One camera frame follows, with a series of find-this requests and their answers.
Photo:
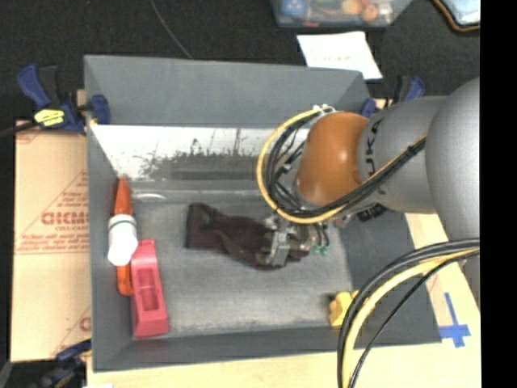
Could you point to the dark brown cloth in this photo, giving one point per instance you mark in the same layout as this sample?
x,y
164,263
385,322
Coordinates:
x,y
230,233

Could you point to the grey metal bin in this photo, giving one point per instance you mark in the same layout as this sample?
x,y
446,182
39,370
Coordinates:
x,y
226,297

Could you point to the yellow plastic toy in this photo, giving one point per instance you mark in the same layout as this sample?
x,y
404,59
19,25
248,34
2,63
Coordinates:
x,y
339,307

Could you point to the pink plastic block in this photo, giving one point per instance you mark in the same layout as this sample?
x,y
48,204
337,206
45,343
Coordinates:
x,y
147,293

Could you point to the orange toy carrot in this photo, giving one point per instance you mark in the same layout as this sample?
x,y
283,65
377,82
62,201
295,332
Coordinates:
x,y
122,200

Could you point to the brown cardboard board red print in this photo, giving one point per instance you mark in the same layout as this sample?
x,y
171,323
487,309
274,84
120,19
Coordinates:
x,y
44,184

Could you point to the black cylinder on white bracket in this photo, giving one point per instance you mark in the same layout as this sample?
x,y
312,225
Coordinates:
x,y
369,213

